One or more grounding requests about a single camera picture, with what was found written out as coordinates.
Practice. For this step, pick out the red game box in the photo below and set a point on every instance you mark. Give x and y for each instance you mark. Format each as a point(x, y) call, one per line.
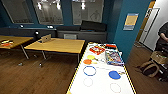
point(97, 50)

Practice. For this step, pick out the black sofa cushion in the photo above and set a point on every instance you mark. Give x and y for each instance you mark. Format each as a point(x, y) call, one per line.
point(94, 26)

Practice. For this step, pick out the dark grey sofa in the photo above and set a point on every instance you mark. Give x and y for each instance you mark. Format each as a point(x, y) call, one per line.
point(66, 31)

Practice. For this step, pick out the yellow wooden long table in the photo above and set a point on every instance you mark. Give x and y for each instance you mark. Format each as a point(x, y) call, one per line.
point(18, 40)
point(60, 46)

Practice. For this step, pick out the red flat case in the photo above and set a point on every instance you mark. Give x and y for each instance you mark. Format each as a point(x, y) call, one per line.
point(110, 46)

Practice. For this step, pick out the colourful game box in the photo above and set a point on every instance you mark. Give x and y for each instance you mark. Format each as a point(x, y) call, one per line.
point(114, 58)

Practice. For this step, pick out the white table with dishes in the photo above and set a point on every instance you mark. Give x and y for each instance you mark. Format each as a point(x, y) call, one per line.
point(100, 83)

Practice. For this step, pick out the tan cardboard stand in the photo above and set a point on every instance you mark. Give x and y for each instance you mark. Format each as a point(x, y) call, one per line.
point(46, 38)

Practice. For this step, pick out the blue round plate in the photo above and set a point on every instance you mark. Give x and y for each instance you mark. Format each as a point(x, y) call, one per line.
point(114, 75)

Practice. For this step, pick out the wooden door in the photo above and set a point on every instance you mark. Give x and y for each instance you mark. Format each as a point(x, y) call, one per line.
point(143, 23)

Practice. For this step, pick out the brown backpack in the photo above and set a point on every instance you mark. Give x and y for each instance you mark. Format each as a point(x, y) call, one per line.
point(150, 69)

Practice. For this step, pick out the cardboard box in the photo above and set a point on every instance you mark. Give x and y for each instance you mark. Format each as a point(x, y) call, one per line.
point(159, 57)

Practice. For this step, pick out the orange item on table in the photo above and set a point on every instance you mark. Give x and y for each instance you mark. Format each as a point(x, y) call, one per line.
point(6, 43)

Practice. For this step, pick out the yellow framed wall sign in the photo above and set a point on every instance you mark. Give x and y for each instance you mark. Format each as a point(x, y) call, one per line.
point(130, 21)

